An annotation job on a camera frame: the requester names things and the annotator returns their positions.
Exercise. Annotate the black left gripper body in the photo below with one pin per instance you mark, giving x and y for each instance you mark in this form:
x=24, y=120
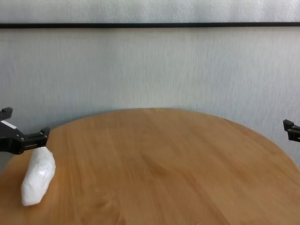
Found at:
x=11, y=140

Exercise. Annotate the white sandbag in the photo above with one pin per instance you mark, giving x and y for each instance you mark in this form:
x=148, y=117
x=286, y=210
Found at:
x=37, y=178

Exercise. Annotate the black wall rail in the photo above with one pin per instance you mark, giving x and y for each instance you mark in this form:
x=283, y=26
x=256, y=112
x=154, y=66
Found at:
x=150, y=25

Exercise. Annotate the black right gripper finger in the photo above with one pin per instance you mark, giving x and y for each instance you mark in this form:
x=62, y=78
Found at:
x=293, y=133

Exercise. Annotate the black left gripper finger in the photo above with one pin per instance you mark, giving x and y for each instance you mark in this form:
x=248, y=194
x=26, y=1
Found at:
x=6, y=113
x=37, y=139

